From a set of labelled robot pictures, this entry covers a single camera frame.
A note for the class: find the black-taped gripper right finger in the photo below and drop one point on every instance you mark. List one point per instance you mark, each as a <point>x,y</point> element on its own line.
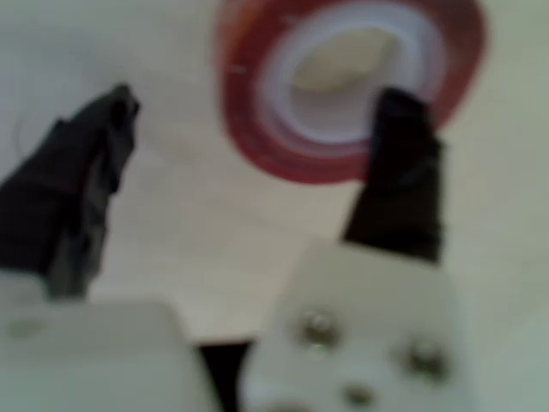
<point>399,193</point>

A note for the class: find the black-taped gripper left finger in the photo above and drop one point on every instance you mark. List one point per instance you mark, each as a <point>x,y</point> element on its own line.
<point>56,193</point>

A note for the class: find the red tape roll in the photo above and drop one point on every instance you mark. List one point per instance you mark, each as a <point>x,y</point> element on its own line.
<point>253,86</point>

